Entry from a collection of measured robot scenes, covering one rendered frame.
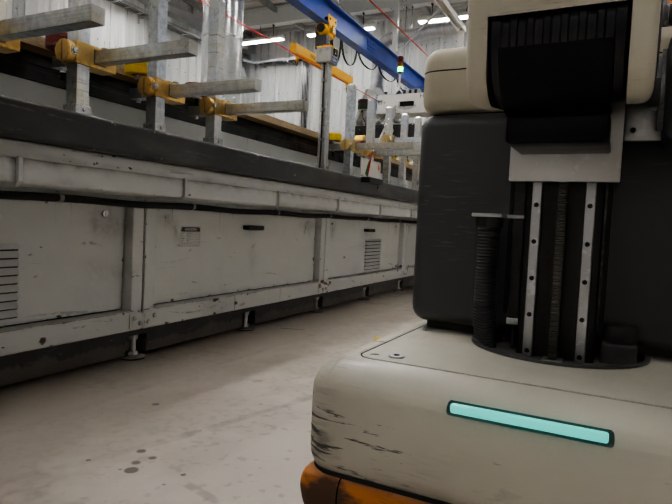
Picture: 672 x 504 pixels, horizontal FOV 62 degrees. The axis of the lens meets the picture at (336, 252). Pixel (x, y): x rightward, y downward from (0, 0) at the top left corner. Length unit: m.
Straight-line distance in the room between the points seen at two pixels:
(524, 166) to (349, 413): 0.47
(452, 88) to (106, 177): 0.89
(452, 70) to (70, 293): 1.22
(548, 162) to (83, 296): 1.36
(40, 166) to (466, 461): 1.10
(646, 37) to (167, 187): 1.29
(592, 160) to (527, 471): 0.46
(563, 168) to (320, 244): 2.09
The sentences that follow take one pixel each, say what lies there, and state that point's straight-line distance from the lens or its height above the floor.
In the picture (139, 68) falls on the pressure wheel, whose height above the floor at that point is 0.88.
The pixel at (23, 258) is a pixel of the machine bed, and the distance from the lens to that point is 1.69.
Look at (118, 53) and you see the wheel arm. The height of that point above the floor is 0.84.
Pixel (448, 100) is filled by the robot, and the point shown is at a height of 0.71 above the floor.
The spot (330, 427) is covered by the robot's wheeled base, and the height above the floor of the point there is 0.19.
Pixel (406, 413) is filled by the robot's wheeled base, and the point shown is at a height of 0.23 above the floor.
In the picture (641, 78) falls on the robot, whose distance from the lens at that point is 0.77.
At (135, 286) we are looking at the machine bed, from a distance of 1.91.
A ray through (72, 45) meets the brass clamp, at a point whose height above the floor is 0.85.
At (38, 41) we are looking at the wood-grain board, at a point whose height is 0.89.
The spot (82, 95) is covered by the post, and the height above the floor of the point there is 0.75.
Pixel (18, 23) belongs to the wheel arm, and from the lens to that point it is 1.30.
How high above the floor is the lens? 0.48
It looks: 3 degrees down
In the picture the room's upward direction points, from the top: 3 degrees clockwise
